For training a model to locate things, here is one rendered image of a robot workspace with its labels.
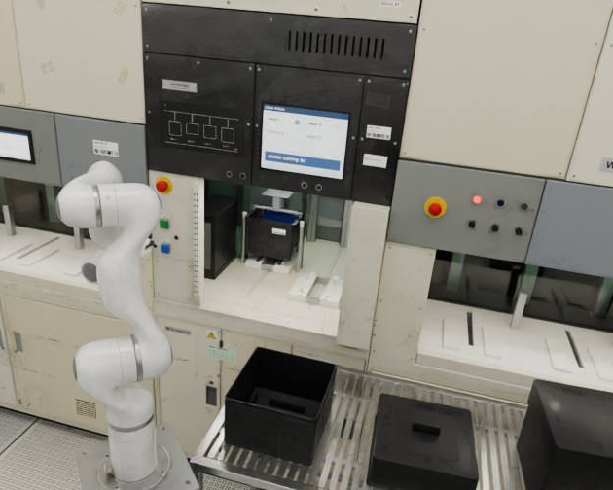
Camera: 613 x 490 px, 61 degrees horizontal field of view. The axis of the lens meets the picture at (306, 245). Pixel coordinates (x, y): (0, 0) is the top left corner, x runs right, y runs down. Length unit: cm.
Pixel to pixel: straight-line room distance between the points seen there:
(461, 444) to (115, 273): 106
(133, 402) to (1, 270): 132
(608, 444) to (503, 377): 52
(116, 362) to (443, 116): 114
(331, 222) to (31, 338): 152
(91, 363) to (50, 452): 156
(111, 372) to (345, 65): 109
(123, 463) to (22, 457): 138
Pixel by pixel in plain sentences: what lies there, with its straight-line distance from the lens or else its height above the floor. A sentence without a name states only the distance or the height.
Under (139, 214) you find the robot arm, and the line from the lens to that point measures 128.
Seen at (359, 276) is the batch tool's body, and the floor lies 116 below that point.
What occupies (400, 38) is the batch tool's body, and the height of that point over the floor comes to 191.
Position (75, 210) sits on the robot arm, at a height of 151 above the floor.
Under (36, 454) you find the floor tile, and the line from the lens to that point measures 289.
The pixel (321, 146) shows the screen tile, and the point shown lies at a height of 157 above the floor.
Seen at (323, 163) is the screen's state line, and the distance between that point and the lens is 174.
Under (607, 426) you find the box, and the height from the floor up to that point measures 101.
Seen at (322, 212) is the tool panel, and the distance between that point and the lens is 276.
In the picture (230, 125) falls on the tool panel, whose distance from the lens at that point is 181.
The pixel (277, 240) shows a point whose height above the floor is 103.
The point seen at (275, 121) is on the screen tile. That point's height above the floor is 163.
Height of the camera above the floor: 194
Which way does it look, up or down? 23 degrees down
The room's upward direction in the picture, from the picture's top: 5 degrees clockwise
